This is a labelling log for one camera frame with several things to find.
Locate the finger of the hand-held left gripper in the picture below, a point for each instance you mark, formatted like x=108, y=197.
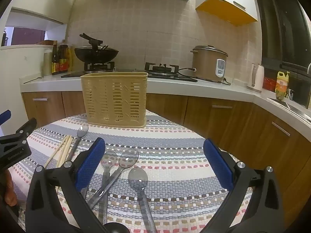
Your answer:
x=17, y=145
x=5, y=117

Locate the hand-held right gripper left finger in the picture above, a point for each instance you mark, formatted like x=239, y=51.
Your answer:
x=90, y=165

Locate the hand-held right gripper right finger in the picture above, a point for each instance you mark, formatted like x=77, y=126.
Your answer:
x=218, y=165

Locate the wooden chopstick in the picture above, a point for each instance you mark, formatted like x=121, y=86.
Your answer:
x=55, y=151
x=67, y=150
x=63, y=150

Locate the small metal spoon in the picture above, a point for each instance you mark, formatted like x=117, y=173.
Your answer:
x=82, y=131

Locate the beige plastic utensil basket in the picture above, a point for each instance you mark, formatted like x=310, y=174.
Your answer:
x=114, y=97

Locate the person's left hand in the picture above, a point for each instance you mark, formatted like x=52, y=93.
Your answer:
x=11, y=191

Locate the wooden base cabinets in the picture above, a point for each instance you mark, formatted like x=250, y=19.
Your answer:
x=243, y=126

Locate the metal utensil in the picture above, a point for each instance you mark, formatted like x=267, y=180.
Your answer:
x=32, y=80

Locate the striped woven tablecloth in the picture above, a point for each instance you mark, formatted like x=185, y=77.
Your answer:
x=170, y=138

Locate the beige canister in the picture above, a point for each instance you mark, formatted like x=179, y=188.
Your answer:
x=47, y=63

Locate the dark soy sauce bottle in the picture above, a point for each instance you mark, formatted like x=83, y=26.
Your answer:
x=55, y=63

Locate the black glass gas cooktop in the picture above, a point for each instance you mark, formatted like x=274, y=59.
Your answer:
x=73, y=74

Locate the brown sauce bottle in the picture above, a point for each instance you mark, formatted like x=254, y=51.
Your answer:
x=63, y=58

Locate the yellow seasoning bottle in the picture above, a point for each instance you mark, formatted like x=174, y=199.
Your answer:
x=70, y=59

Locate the steel sink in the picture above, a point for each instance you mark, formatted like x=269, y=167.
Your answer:
x=291, y=108

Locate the white electric kettle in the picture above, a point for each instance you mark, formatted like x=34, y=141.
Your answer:
x=256, y=77

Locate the red packet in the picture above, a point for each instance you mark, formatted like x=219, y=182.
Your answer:
x=269, y=83

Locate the black burner grate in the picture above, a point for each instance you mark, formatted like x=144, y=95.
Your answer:
x=161, y=68
x=99, y=66

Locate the yellow oil bottle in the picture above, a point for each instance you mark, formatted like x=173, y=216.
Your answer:
x=281, y=85

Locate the brown rice cooker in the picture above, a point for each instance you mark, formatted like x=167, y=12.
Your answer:
x=205, y=63

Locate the black wok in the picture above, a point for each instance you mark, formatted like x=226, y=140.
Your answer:
x=97, y=55

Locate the black wok lid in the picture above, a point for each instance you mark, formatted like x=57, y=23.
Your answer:
x=91, y=38

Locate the dark window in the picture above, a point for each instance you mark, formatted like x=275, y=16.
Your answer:
x=279, y=29

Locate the white and yellow wall cabinet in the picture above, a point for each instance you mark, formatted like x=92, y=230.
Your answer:
x=226, y=0

